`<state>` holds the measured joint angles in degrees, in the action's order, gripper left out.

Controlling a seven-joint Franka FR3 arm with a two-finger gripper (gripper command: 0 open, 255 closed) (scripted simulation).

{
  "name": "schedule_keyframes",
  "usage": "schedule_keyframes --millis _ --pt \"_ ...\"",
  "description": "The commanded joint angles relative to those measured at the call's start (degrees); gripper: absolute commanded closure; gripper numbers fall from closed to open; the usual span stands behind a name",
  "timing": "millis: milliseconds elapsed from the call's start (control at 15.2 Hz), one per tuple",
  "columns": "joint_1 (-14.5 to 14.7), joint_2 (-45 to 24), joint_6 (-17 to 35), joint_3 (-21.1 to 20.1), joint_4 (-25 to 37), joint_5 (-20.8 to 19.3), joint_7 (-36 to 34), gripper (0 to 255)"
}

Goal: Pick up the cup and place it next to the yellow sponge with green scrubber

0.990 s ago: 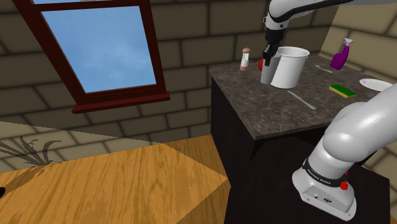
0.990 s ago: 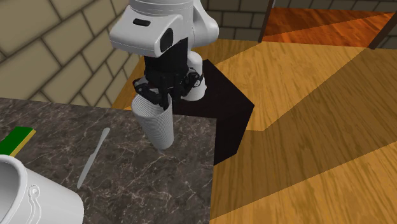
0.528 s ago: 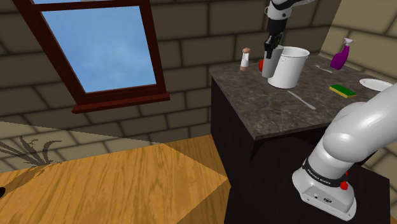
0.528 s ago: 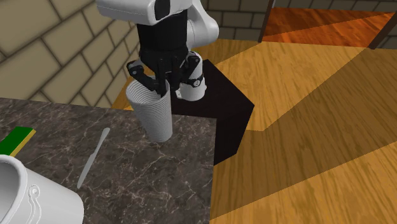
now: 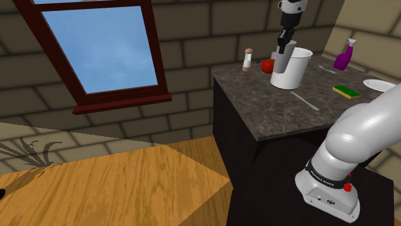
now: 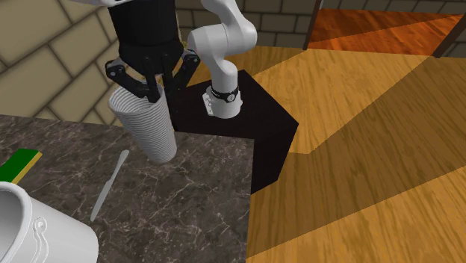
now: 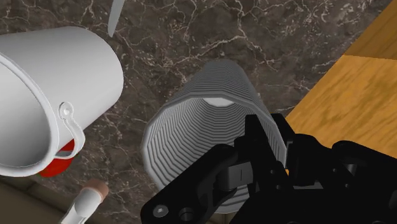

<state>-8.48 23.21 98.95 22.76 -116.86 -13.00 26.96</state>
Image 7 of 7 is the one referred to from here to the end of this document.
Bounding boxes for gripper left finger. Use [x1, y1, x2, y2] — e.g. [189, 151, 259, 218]
[140, 115, 292, 224]

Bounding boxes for grey ribbed cup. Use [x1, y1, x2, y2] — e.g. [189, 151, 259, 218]
[141, 59, 288, 215]

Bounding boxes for red round object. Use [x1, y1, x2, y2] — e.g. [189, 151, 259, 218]
[38, 139, 76, 179]

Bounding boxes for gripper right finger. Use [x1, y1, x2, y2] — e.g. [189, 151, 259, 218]
[271, 113, 397, 224]

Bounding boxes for white bottle with brown cap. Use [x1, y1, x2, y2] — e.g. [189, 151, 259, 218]
[59, 179, 109, 224]

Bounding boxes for grey knife blade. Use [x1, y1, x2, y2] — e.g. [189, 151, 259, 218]
[106, 0, 126, 38]

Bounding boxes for white bucket with handle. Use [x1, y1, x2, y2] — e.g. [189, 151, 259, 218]
[0, 25, 125, 178]

